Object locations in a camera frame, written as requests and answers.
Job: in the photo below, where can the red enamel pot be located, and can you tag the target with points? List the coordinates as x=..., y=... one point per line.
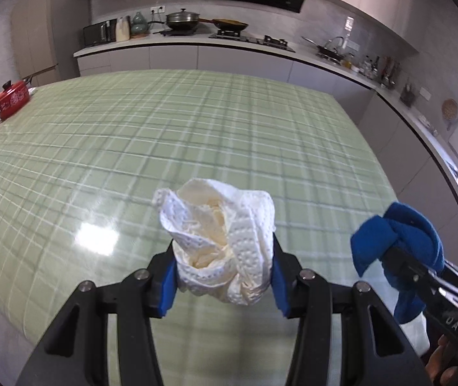
x=13, y=97

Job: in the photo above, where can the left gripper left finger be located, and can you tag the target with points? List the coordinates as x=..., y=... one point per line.
x=73, y=350

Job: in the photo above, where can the black utensil holder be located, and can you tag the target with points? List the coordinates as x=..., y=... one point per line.
x=408, y=94

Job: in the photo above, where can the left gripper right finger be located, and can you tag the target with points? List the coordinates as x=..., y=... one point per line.
x=374, y=348

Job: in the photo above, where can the gas stove top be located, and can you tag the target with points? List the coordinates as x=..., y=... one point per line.
x=268, y=41

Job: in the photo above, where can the white paper towel wad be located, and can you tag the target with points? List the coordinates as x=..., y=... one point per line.
x=222, y=239

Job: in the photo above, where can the white jug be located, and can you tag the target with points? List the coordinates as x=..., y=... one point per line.
x=122, y=29

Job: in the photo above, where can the round woven trivet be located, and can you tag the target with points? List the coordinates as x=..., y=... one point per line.
x=449, y=109

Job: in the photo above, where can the black microwave oven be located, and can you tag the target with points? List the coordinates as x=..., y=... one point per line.
x=100, y=33

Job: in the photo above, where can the pot with glass lid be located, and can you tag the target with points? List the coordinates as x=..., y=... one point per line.
x=183, y=20

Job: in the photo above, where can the right hand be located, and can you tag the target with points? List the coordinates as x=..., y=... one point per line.
x=435, y=366

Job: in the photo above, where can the wok on right counter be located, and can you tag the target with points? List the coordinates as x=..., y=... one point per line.
x=324, y=52

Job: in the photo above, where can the lower kitchen cabinets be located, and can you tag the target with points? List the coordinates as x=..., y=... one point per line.
x=422, y=171

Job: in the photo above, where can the frying pan on stove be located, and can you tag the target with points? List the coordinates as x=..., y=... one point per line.
x=226, y=24

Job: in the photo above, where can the blue cloth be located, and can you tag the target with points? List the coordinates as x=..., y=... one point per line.
x=403, y=227

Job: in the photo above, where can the condiment bottles group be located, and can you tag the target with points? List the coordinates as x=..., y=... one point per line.
x=382, y=70

